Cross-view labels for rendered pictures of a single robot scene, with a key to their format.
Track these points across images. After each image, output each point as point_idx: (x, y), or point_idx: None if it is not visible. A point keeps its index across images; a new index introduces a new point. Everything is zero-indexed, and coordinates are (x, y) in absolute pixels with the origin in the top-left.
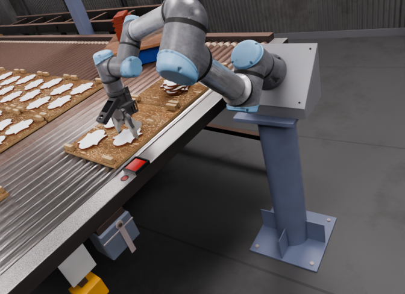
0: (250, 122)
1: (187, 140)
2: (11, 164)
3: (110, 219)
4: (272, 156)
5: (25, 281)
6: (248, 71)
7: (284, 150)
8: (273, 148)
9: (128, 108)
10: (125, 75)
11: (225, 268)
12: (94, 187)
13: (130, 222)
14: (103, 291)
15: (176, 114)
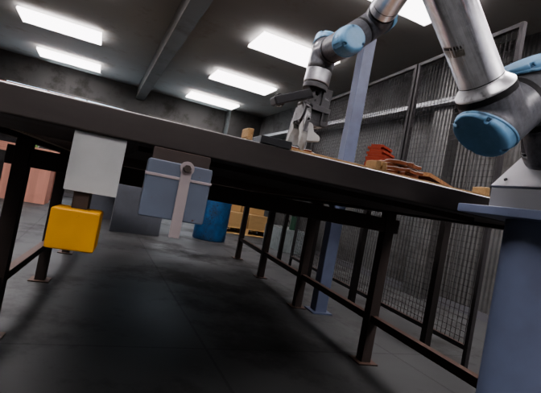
0: (487, 211)
1: (365, 186)
2: None
3: (183, 155)
4: (507, 315)
5: (28, 94)
6: (519, 79)
7: (538, 310)
8: (516, 295)
9: (315, 109)
10: (335, 43)
11: None
12: None
13: (202, 188)
14: (86, 240)
15: (373, 169)
